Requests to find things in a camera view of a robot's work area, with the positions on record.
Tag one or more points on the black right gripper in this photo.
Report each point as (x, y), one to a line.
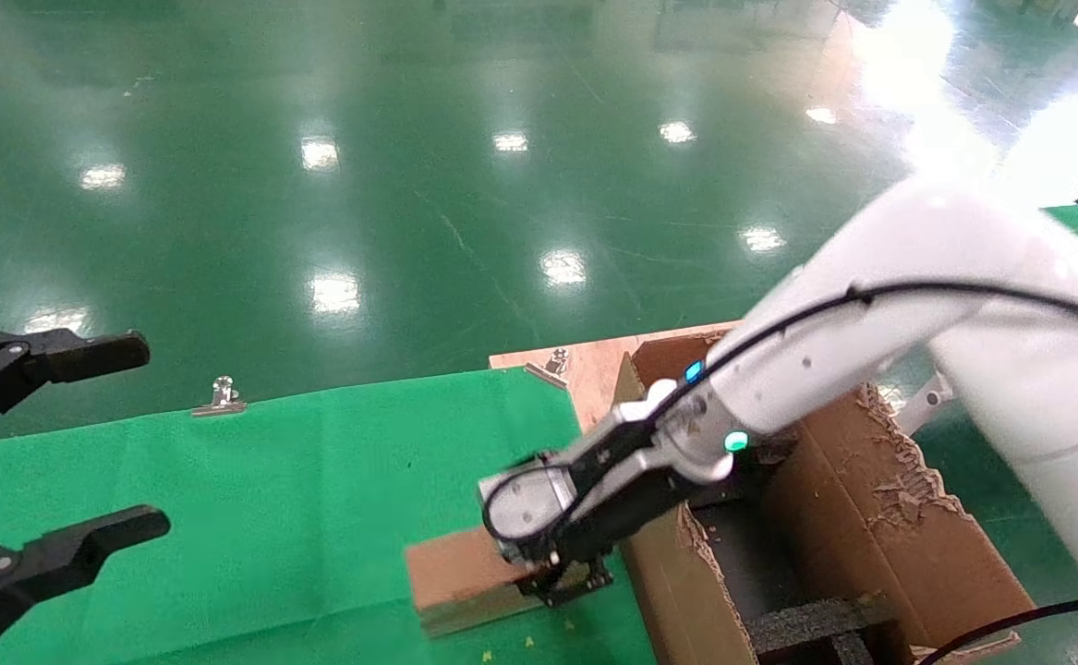
(622, 513)

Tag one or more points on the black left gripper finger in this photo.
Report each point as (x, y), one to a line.
(86, 353)
(86, 545)

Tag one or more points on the small cardboard box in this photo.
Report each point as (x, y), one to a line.
(455, 573)

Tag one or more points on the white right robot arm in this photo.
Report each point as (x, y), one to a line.
(1010, 369)

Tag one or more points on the large torn cardboard carton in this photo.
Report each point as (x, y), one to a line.
(871, 526)

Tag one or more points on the black foam insert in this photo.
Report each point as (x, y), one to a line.
(816, 633)

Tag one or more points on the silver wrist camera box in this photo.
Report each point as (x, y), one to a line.
(538, 499)

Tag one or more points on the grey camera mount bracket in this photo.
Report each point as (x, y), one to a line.
(614, 443)

